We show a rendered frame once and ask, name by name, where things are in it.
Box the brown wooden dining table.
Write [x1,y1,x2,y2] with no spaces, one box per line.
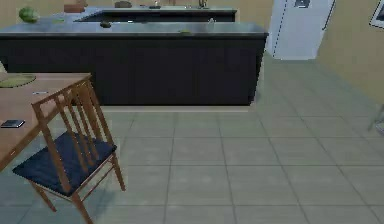
[0,72,93,172]

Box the white fridge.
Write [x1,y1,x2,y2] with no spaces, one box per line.
[267,0,337,61]

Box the green lettuce head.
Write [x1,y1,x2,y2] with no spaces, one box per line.
[18,6,40,24]

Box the black kitchen counter island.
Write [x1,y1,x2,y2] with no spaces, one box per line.
[0,5,270,107]

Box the brown bread loaf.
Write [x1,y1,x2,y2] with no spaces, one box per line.
[63,3,86,14]

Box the black flat phone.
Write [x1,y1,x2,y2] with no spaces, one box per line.
[0,119,26,129]

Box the green round plate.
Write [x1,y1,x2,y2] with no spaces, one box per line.
[0,73,37,89]

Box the wooden chair blue seat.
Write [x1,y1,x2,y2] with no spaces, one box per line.
[12,79,127,224]

